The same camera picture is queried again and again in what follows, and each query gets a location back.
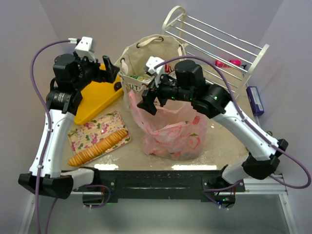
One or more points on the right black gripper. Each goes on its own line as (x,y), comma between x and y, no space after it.
(154,96)

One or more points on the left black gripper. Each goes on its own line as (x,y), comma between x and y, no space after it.
(98,71)

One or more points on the beige canvas tote bag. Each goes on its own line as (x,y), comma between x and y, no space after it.
(135,56)

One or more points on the green chips bag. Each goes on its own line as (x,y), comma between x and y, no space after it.
(145,79)

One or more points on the yellow plastic tray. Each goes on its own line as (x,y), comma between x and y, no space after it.
(95,98)

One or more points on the red white snack packet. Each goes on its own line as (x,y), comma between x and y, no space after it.
(168,69)

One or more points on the pink plastic bag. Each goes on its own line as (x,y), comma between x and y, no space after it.
(176,131)

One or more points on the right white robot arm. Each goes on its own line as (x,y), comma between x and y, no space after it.
(262,160)

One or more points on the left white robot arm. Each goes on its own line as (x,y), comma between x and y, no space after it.
(45,176)

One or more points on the dark toy plum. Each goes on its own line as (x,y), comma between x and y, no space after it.
(117,86)

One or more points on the floral rectangular plate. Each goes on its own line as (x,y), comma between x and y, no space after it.
(90,133)

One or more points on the pink packet behind rack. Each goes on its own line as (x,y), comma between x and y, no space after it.
(221,64)

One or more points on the row of round crackers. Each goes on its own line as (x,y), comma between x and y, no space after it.
(97,149)

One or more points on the white metal rack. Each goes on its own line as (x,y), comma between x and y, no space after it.
(204,40)

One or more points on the purple box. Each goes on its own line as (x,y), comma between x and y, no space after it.
(255,101)

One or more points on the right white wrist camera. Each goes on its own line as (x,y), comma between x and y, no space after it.
(155,67)

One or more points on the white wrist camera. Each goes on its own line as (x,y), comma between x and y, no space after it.
(85,47)
(155,67)

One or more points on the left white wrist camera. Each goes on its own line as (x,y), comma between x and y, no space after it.
(85,47)

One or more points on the black base frame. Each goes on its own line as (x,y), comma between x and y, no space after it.
(111,186)

